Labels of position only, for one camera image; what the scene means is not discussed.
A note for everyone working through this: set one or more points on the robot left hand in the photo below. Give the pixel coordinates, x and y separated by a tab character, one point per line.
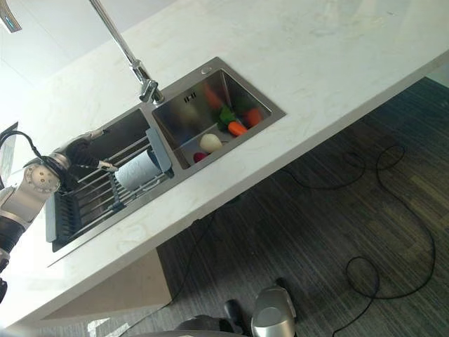
81	154

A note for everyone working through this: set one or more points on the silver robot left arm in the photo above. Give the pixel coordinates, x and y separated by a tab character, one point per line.
33	191

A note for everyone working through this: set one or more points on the grey black sink drain rack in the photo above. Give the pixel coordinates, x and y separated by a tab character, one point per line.
87	205

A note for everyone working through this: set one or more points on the white cylindrical cup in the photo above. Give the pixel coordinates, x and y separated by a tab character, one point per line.
136	173

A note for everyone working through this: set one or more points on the red toy vegetable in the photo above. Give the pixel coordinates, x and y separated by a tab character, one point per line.
199	157

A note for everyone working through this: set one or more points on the chrome kitchen faucet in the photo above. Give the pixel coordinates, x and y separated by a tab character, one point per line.
121	42

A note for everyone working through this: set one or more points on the stainless steel double sink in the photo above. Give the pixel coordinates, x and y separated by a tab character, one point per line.
196	116

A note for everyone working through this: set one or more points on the white toy onion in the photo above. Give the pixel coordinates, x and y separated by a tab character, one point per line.
210	143

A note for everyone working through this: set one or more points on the wooden cabinet side panel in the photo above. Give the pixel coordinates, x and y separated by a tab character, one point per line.
115	284

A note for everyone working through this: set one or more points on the green toy vegetable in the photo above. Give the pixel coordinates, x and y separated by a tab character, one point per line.
226	117

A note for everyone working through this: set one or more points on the chrome curved fixture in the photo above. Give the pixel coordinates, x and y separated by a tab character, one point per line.
10	15

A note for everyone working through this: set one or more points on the orange toy carrot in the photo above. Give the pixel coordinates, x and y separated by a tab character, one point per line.
237	128

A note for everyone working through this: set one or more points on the dark robot foot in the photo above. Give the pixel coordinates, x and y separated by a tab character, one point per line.
233	310

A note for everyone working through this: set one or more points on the silver robot leg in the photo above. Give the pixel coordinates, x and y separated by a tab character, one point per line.
273	312

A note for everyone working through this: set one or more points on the black framed wall panel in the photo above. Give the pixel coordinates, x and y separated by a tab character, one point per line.
7	154

